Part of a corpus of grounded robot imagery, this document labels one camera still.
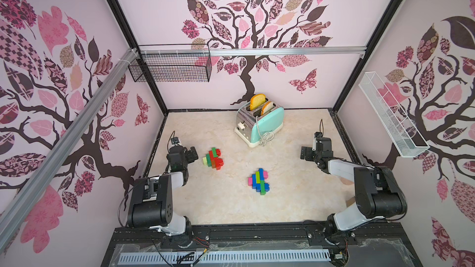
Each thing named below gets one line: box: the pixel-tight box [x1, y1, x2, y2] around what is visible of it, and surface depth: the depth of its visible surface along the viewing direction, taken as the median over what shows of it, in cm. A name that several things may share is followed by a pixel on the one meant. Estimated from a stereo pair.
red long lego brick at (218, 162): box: [213, 156, 224, 171], surface depth 96 cm
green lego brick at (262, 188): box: [259, 180, 266, 196], surface depth 87 cm
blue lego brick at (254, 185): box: [251, 174, 258, 190], surface depth 89 cm
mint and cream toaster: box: [233, 98, 285, 148], surface depth 97 cm
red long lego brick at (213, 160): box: [208, 150, 216, 169], surface depth 96 cm
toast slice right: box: [261, 101, 275, 115], surface depth 96 cm
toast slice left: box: [249, 93, 267, 111], surface depth 100 cm
